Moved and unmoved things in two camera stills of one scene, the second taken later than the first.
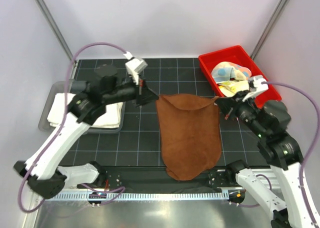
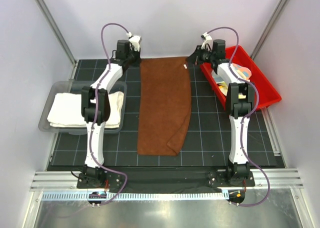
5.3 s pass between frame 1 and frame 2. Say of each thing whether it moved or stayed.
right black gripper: moved
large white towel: stayed
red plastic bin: stayed
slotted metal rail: stayed
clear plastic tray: stayed
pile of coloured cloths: stayed
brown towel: moved
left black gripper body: moved
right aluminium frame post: stayed
